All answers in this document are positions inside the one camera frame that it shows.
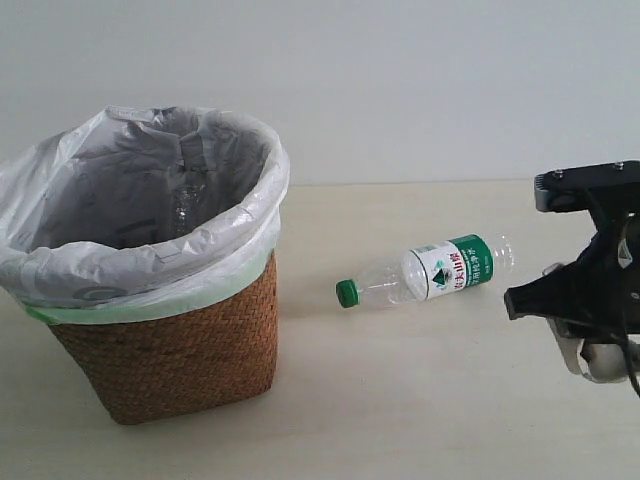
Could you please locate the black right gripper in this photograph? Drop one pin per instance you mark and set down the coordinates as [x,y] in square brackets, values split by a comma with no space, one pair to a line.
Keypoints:
[599,291]

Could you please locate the grey cardboard egg carton piece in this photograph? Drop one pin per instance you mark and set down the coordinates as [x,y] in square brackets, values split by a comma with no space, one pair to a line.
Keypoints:
[600,363]

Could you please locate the green label water bottle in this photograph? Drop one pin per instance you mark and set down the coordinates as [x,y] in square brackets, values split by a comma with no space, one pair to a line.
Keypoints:
[424,273]

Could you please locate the red label cola bottle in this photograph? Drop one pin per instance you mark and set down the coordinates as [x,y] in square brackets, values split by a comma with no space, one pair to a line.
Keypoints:
[189,201]

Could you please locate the woven wicker waste basket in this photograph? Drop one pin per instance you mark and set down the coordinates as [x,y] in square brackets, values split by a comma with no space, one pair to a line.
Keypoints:
[179,365]

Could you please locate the white plastic bin liner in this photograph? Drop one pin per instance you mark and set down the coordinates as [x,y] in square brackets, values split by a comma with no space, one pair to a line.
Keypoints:
[85,215]

